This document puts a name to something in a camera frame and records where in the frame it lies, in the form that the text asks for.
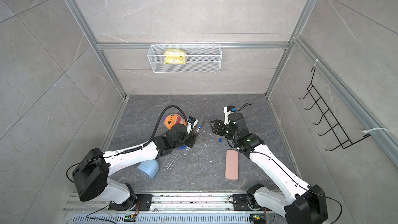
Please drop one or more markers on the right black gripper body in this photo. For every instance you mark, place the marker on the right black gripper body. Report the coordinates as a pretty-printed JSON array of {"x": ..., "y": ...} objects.
[{"x": 223, "y": 129}]

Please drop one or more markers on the light blue cup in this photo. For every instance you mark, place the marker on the light blue cup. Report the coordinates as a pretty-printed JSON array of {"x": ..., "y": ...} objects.
[{"x": 149, "y": 168}]

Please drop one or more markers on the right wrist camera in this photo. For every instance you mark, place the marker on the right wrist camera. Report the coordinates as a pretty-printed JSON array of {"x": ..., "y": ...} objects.
[{"x": 227, "y": 111}]

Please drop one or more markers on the black wall hook rack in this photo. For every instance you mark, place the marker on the black wall hook rack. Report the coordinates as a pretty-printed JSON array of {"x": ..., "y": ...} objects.
[{"x": 329, "y": 117}]

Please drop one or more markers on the orange shark plush toy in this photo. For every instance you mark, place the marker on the orange shark plush toy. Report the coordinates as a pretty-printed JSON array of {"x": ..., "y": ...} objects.
[{"x": 173, "y": 119}]

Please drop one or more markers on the metal base rail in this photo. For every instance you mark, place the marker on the metal base rail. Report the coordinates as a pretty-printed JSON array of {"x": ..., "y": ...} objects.
[{"x": 179, "y": 208}]

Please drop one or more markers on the white wire basket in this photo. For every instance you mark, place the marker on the white wire basket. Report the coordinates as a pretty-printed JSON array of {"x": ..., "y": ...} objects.
[{"x": 186, "y": 58}]

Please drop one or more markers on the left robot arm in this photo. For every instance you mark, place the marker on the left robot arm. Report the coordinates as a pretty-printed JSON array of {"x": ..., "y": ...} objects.
[{"x": 92, "y": 175}]

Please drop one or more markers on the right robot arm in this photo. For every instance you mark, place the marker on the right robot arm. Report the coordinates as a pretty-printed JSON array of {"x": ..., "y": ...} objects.
[{"x": 298, "y": 202}]

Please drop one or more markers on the yellow packet in basket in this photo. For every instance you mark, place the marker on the yellow packet in basket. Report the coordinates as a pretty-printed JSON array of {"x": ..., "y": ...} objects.
[{"x": 174, "y": 56}]

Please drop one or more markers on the pink rectangular case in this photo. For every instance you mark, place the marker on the pink rectangular case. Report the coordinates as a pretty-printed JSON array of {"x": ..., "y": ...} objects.
[{"x": 231, "y": 171}]

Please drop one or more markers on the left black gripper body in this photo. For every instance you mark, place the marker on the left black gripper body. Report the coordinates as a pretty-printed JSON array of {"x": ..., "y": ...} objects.
[{"x": 188, "y": 140}]

